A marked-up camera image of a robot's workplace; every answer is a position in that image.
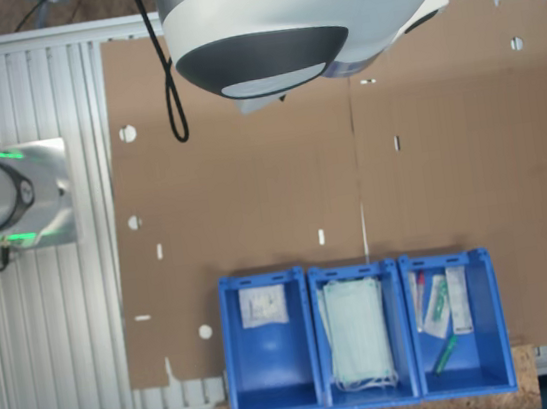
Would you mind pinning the blue bin for cotton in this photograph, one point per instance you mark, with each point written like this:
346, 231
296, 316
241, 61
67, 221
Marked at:
269, 366

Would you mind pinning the white cotton packet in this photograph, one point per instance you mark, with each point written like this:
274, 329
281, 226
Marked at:
263, 307

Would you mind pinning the green printed flat packet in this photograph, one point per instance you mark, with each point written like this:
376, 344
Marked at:
438, 304

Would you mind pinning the brown cardboard sheet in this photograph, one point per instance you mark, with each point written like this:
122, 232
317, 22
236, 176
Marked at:
252, 192
475, 163

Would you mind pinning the green pen-shaped item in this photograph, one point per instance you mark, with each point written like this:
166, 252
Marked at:
447, 354

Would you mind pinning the blue bin with masks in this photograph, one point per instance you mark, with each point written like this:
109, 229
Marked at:
401, 329

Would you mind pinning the red-tipped tube packet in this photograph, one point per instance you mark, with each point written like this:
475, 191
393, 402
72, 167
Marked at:
419, 296

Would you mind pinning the long white printed packet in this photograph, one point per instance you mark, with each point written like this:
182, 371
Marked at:
459, 301

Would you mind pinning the blue bin with assorted packets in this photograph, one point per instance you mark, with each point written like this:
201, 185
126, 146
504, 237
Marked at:
485, 318

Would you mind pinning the grey metal floor object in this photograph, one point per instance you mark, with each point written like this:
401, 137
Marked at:
50, 1

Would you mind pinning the stack of white masks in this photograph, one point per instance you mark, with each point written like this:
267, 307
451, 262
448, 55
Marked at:
358, 329

